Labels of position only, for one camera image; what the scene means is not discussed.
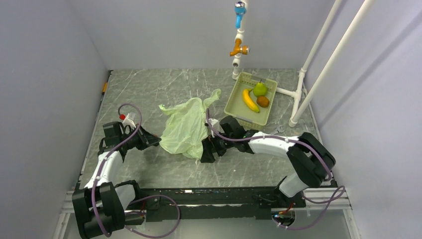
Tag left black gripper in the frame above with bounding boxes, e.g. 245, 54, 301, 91
119, 123, 161, 151

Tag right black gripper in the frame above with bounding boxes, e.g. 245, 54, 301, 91
201, 128, 236, 163

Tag light green plastic bag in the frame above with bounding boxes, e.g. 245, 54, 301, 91
159, 89, 221, 159

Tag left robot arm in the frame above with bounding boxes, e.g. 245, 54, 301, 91
72, 121, 161, 239

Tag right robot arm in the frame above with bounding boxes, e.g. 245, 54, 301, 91
201, 116, 336, 207

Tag yellow fake banana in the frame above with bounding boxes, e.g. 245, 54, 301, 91
242, 89, 260, 113

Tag brown fake kiwi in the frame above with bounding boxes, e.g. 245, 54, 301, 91
256, 96, 270, 108

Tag green fake pear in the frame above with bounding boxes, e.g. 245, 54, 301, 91
252, 81, 268, 97

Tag pale yellow plastic basket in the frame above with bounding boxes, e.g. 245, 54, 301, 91
224, 72, 278, 130

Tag silver wrench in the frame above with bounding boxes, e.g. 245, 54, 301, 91
270, 125, 285, 135

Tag orange tap valve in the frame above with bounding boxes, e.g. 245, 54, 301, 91
229, 38, 250, 57

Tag blue tap valve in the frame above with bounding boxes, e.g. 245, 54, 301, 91
234, 1, 247, 29

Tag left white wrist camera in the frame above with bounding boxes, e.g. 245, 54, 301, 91
119, 112, 137, 128

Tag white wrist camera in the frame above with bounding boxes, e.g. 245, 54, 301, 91
207, 118, 221, 137
119, 112, 137, 128

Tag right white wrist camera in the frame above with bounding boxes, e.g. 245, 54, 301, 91
207, 118, 221, 137

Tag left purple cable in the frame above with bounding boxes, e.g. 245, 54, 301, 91
91, 103, 181, 239

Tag purple cable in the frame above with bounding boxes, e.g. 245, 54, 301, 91
205, 109, 346, 231
91, 103, 181, 239

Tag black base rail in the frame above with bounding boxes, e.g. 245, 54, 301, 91
126, 186, 306, 222

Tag orange handled tool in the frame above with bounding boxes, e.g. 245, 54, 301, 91
102, 70, 113, 97

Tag white pvc pipe frame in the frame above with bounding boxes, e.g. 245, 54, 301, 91
231, 0, 375, 124

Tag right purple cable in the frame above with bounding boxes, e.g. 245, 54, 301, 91
205, 109, 346, 231

